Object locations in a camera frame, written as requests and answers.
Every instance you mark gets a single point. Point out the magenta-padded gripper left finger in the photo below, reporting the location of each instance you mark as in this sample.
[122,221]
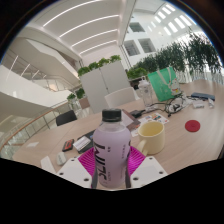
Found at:
[75,171]

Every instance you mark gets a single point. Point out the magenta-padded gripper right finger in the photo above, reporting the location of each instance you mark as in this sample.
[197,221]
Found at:
[148,170]

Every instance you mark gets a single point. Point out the purple drink bottle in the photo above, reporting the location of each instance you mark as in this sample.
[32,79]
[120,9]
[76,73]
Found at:
[111,150]

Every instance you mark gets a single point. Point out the clear water bottle, white lid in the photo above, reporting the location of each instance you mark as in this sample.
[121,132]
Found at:
[145,95]

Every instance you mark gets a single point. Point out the small red and black box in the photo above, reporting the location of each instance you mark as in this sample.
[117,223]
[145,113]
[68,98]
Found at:
[68,145]

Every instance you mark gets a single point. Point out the pale yellow mug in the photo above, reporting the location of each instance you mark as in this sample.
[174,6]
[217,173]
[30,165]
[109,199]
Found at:
[153,140]

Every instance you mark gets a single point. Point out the black notebook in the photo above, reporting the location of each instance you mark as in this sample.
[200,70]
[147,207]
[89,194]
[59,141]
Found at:
[88,135]

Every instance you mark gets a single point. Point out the white paper sheet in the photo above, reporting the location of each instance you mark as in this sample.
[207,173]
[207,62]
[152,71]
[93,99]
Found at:
[32,144]

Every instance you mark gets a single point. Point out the colourful sticker sheet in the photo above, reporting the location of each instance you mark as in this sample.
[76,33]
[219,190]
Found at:
[156,117]

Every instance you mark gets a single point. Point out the black chair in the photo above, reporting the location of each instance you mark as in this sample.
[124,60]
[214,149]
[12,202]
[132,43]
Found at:
[66,117]

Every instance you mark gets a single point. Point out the black power adapter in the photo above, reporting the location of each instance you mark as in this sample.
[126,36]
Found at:
[137,113]

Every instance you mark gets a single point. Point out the flat round red coaster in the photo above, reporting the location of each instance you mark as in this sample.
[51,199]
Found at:
[192,126]

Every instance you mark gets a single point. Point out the white chair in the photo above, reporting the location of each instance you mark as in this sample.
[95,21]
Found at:
[120,97]

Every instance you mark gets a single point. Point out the potted green plants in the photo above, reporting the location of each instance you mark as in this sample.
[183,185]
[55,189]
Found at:
[80,93]

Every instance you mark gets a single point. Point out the green tote bag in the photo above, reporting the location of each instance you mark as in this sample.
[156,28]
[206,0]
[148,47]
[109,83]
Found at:
[161,85]

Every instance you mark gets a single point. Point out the white cabinet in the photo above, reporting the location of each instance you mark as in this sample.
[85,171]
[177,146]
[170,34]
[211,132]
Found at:
[103,86]

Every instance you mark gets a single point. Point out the dark blue keyboard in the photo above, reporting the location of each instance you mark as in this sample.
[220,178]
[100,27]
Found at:
[202,96]

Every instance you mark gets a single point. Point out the white plastic packet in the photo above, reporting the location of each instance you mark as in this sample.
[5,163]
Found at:
[211,102]

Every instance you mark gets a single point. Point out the green plants atop cabinet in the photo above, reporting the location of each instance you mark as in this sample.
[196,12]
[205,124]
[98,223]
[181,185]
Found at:
[98,63]

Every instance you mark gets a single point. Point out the row of green hedge plants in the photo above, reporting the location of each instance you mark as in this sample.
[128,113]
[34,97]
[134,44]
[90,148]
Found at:
[176,56]

